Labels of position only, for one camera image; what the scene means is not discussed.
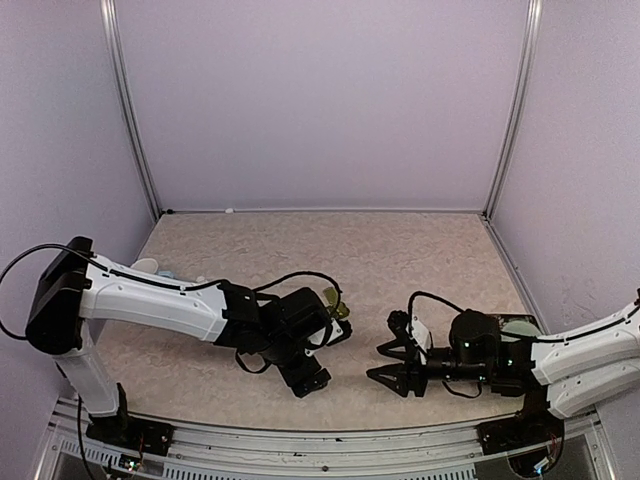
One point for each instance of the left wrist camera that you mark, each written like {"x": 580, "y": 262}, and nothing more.
{"x": 340, "y": 330}

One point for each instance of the green weekly pill organizer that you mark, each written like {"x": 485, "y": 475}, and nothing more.
{"x": 336, "y": 302}

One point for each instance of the left aluminium frame post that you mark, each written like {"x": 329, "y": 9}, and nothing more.
{"x": 115, "y": 48}

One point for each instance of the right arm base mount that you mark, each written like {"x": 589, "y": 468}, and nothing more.
{"x": 520, "y": 431}

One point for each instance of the right aluminium frame post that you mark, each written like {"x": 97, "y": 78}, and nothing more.
{"x": 517, "y": 107}

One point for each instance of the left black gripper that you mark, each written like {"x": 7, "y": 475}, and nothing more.
{"x": 297, "y": 377}

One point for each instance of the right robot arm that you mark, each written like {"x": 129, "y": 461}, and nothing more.
{"x": 559, "y": 375}

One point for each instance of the pale green bowl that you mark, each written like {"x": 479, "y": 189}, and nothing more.
{"x": 511, "y": 330}

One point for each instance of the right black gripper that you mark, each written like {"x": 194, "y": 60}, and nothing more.
{"x": 407, "y": 374}

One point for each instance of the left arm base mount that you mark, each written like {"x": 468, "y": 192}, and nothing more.
{"x": 132, "y": 433}

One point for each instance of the black floral square plate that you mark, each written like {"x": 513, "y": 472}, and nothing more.
{"x": 505, "y": 318}

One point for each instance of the front aluminium rail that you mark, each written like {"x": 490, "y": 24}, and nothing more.
{"x": 199, "y": 451}

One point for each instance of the aluminium frame post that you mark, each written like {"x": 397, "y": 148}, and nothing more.
{"x": 115, "y": 48}
{"x": 517, "y": 107}

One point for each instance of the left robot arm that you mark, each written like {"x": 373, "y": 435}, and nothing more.
{"x": 79, "y": 286}

